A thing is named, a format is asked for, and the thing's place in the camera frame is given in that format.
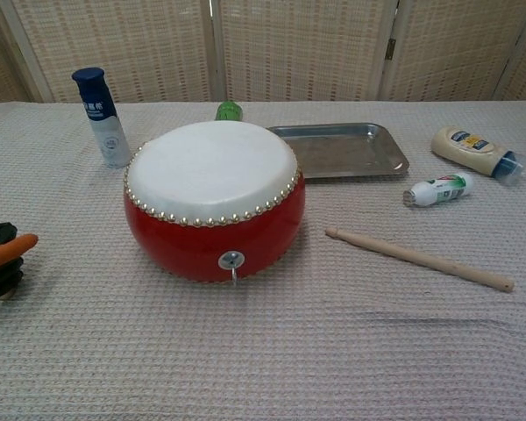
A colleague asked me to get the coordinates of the green drink can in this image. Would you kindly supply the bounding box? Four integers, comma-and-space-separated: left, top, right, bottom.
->
215, 101, 245, 123

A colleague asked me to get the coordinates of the stainless steel tray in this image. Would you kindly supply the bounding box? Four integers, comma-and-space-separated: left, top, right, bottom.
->
266, 122, 411, 181

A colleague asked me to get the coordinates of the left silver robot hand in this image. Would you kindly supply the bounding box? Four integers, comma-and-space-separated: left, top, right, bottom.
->
0, 222, 39, 302

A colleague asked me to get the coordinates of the mayonnaise squeeze bottle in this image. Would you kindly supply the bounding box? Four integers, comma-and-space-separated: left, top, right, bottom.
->
430, 125, 525, 185

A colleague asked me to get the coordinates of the white bottle blue cap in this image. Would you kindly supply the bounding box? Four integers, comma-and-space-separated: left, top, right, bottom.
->
71, 67, 132, 170

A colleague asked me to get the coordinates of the beige woven tablecloth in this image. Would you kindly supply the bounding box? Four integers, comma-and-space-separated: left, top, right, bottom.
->
0, 99, 526, 421

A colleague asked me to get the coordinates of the bamboo folding screen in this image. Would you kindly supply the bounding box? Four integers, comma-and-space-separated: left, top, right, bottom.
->
0, 0, 526, 107

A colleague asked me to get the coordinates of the small white green bottle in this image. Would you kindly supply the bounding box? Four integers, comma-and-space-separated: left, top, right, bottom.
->
402, 171, 473, 209

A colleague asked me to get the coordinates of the red drum white skin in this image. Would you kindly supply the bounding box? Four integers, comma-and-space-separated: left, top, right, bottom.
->
122, 121, 307, 289

